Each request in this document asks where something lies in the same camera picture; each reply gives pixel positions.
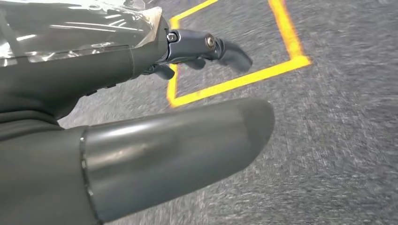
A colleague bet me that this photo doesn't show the yellow floor tape square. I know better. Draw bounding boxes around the yellow floor tape square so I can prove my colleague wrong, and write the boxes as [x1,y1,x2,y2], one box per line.
[166,0,312,109]

